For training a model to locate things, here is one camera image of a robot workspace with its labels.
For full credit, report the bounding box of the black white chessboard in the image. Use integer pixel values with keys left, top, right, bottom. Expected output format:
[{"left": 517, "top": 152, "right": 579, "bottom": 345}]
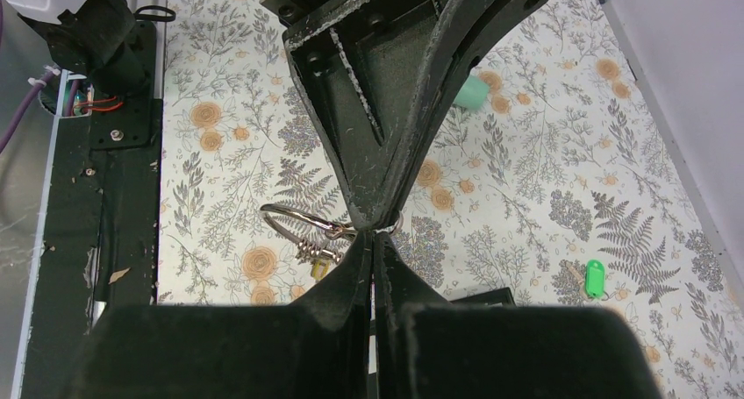
[{"left": 452, "top": 287, "right": 516, "bottom": 307}]

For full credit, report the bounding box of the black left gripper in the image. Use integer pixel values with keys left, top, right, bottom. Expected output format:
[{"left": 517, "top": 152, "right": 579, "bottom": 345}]
[{"left": 259, "top": 0, "right": 547, "bottom": 230}]

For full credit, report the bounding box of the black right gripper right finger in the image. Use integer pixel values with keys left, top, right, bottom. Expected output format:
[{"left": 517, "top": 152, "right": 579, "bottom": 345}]
[{"left": 373, "top": 234, "right": 661, "bottom": 398}]

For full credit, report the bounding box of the floral patterned table mat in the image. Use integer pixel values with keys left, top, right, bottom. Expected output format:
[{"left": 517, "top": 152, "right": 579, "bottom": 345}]
[{"left": 158, "top": 0, "right": 743, "bottom": 398}]

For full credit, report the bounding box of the yellow key tag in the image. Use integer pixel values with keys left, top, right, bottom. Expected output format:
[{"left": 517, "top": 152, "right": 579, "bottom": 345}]
[{"left": 311, "top": 260, "right": 329, "bottom": 281}]

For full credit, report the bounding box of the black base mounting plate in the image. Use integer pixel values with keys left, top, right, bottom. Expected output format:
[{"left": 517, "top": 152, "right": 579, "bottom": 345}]
[{"left": 20, "top": 18, "right": 167, "bottom": 399}]

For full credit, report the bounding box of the silver keyring with clips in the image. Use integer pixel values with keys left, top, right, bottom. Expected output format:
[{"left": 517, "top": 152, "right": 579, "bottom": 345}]
[{"left": 260, "top": 203, "right": 404, "bottom": 282}]

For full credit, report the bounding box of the green key tag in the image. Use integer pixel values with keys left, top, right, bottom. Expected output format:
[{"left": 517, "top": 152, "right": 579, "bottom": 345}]
[{"left": 584, "top": 260, "right": 605, "bottom": 298}]

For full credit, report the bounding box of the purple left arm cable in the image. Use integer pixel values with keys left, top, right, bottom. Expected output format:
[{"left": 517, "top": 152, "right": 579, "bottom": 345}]
[{"left": 0, "top": 65, "right": 60, "bottom": 153}]

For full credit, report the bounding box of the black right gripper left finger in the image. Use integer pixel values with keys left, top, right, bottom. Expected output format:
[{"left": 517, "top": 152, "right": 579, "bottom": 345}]
[{"left": 61, "top": 232, "right": 373, "bottom": 398}]

